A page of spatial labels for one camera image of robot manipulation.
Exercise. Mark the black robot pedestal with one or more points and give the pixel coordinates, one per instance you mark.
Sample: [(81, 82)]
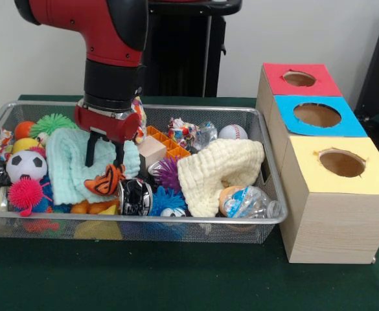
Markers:
[(189, 48)]

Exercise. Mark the crushed clear plastic bottle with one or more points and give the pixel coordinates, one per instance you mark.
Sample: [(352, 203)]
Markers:
[(250, 202)]

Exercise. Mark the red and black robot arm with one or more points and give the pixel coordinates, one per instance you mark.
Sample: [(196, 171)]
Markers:
[(105, 32)]

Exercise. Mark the cream waffle cloth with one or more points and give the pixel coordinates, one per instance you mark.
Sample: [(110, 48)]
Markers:
[(215, 162)]

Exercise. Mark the blue spiky rubber ball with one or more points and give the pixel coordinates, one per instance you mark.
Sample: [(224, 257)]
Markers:
[(168, 201)]

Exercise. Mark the green spiky rubber ball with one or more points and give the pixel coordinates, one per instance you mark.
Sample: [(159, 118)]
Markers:
[(51, 124)]

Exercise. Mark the small soccer ball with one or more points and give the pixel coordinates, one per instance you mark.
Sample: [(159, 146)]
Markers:
[(26, 165)]

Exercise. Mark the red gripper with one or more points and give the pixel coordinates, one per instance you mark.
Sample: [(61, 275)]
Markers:
[(105, 124)]

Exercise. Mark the wooden box with three holes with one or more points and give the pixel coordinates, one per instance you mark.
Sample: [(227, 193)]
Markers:
[(338, 226)]

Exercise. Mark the orange smooth ball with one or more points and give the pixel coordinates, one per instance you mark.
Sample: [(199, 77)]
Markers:
[(23, 130)]

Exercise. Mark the orange tiger striped toy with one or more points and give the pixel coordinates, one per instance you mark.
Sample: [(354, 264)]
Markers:
[(105, 181)]

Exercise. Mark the white baseball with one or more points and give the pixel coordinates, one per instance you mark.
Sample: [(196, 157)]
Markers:
[(233, 132)]

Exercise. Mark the mint green waffle cloth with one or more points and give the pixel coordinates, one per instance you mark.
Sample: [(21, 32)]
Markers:
[(69, 162)]

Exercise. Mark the purple spiky monster toy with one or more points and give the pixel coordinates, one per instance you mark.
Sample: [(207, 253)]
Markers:
[(168, 171)]

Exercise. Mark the white cloth with colourful dots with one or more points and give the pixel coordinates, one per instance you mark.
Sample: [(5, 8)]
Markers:
[(140, 120)]

